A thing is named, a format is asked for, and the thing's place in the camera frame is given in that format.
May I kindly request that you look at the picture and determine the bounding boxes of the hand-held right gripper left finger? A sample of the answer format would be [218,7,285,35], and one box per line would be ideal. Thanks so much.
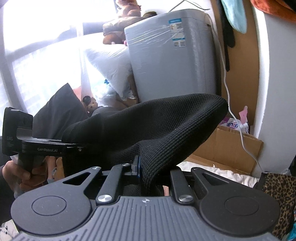
[62,155,141,205]

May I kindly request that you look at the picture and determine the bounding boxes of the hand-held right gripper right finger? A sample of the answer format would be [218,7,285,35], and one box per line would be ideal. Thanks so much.
[170,168,232,205]

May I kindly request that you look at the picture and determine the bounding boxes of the black bear-print shorts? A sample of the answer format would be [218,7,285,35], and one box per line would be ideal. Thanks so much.
[61,93,229,197]

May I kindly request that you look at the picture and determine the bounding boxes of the person's left forearm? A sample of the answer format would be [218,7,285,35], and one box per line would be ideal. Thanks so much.
[0,166,21,223]

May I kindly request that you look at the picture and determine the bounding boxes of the person's left hand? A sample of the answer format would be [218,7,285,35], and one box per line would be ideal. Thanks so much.
[3,155,49,193]

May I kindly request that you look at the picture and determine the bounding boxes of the white bear-print bedsheet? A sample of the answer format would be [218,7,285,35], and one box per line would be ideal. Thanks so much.
[0,160,263,241]

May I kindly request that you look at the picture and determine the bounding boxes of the dark grey pillow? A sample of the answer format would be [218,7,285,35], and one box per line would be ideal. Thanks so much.
[32,83,89,139]

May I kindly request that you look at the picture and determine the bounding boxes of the flattened cardboard box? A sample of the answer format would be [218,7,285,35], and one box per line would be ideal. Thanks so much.
[183,124,264,175]

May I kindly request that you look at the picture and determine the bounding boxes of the small plush doll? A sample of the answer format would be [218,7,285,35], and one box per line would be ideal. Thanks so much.
[83,95,99,112]

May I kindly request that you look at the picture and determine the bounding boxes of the purple detergent bag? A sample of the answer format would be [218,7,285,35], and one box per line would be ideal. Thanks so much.
[218,105,250,135]

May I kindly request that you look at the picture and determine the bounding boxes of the leopard print cloth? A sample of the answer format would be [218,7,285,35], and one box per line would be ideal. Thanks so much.
[262,174,296,238]

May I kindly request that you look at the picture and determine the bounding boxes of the plastic-wrapped white pillow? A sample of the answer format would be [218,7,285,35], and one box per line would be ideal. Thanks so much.
[83,43,139,101]

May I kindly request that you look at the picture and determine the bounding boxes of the grey washing machine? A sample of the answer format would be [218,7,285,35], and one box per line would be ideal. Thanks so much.
[124,9,218,105]

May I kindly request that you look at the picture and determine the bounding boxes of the upright cardboard panel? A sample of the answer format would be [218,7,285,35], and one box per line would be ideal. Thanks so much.
[209,0,260,130]

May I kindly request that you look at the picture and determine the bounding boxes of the brown plush bear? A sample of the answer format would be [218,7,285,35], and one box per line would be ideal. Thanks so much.
[102,0,158,45]

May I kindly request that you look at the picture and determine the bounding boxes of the black hanging cloth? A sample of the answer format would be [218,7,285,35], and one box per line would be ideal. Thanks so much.
[221,7,236,72]

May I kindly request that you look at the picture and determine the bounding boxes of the teal towel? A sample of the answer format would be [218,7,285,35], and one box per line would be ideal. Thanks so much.
[221,0,248,35]

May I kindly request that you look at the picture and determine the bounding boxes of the orange cloth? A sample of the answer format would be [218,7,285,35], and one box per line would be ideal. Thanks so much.
[251,0,296,12]

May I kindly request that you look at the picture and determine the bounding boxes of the white cable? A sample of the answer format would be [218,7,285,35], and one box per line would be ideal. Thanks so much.
[208,14,265,173]

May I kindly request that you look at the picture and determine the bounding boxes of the window frame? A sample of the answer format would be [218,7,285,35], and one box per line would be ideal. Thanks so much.
[0,0,121,121]

